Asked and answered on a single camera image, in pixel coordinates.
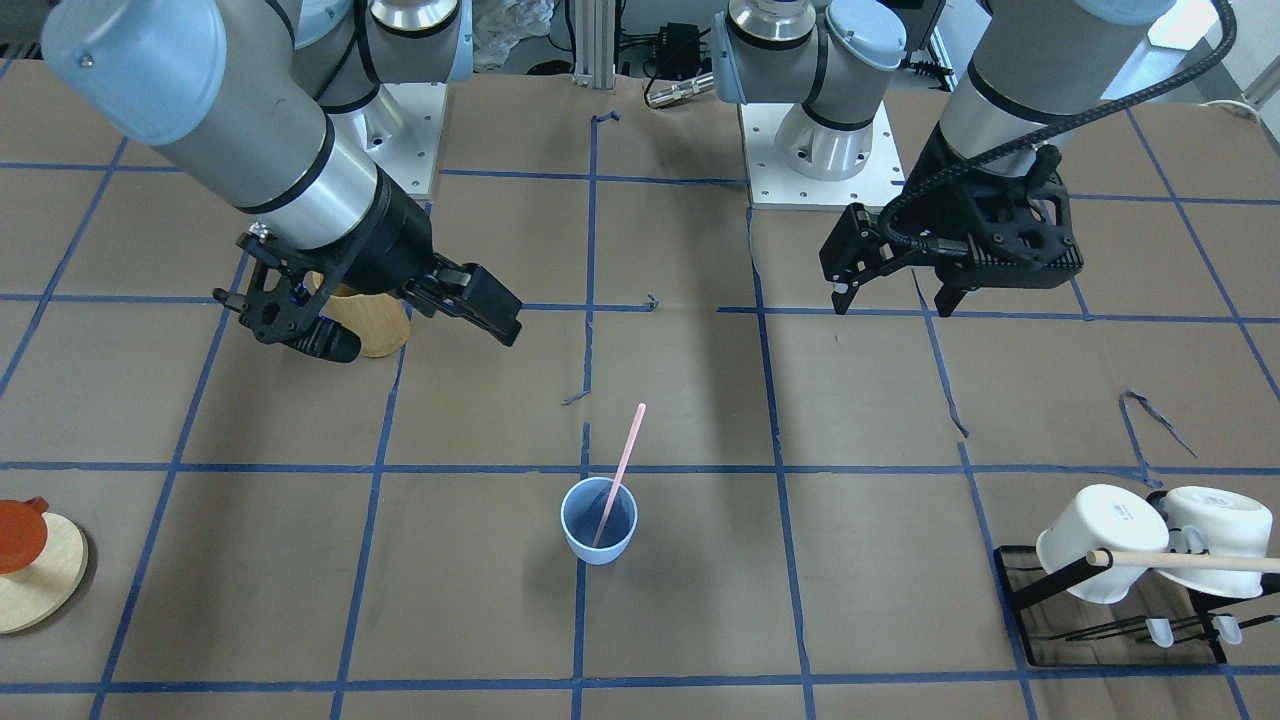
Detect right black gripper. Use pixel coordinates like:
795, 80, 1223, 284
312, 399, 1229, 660
212, 176, 524, 363

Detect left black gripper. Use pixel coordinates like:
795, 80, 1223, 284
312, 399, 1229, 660
819, 143, 1084, 318

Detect pink chopstick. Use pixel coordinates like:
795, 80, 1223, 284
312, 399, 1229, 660
591, 402, 646, 548

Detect light blue cup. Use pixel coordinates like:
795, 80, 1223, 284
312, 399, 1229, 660
559, 477, 637, 566

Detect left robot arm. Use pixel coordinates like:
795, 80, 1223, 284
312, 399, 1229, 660
710, 1, 1170, 316

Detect bamboo wooden cup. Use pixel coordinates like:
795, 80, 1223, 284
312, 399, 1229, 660
320, 284, 411, 357

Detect white mug near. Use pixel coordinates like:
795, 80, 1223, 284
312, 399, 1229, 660
1036, 484, 1170, 573

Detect white mug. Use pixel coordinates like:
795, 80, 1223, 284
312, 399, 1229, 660
1157, 486, 1274, 600
1036, 484, 1170, 573

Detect wooden rack rod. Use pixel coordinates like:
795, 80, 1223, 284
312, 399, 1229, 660
1083, 548, 1280, 574

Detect white mug far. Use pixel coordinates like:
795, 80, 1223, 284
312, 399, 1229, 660
1157, 486, 1274, 600

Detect orange lid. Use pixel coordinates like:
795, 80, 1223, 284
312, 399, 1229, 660
1, 497, 49, 575

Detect round wooden coaster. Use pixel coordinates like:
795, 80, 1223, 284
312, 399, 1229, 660
1, 511, 90, 634

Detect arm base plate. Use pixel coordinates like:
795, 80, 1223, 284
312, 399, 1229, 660
333, 83, 449, 201
739, 102, 906, 211

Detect aluminium frame post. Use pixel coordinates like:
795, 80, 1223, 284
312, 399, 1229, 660
571, 0, 620, 94

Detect black wire mug rack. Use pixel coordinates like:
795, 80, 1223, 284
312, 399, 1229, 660
993, 488, 1277, 667

